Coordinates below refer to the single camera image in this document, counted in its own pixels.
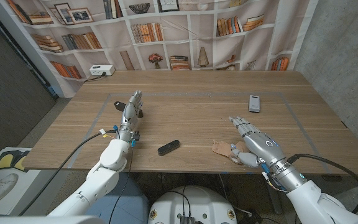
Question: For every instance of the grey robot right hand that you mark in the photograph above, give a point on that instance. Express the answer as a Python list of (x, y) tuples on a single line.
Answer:
[(263, 147)]

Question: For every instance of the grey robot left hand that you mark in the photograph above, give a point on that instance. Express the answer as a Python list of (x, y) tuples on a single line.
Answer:
[(129, 113)]

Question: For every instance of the tan adhesive wrap roll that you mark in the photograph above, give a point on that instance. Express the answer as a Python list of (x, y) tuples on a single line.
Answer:
[(222, 148)]

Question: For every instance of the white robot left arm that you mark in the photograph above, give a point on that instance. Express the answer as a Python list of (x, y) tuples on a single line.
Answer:
[(98, 183)]

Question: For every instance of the long black TV remote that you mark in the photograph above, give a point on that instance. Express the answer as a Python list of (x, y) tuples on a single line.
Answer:
[(119, 105)]

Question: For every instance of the small grey remote control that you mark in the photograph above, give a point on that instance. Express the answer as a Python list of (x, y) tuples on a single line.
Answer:
[(254, 104)]

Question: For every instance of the white power strip box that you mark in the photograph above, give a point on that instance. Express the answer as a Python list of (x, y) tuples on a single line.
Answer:
[(102, 70)]

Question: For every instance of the small black oblong remote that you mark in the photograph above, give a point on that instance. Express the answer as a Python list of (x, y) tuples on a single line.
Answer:
[(168, 147)]

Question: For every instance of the dark metal table leg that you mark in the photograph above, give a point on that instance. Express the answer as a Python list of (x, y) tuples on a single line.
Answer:
[(276, 203)]

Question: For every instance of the black power brick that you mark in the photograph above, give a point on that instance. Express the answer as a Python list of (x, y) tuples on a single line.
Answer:
[(253, 217)]

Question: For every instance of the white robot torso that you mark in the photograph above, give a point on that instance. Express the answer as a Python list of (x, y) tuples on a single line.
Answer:
[(194, 205)]

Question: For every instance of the printed bookshelf backdrop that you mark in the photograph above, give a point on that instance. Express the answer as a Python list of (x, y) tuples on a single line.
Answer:
[(197, 31)]

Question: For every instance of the white floor mat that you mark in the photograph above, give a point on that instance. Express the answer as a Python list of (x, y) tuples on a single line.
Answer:
[(26, 186)]

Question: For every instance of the black yellow floor marker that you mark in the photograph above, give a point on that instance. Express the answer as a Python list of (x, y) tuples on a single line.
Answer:
[(5, 160)]

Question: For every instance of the white sneaker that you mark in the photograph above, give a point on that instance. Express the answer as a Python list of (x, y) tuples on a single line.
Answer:
[(3, 185)]

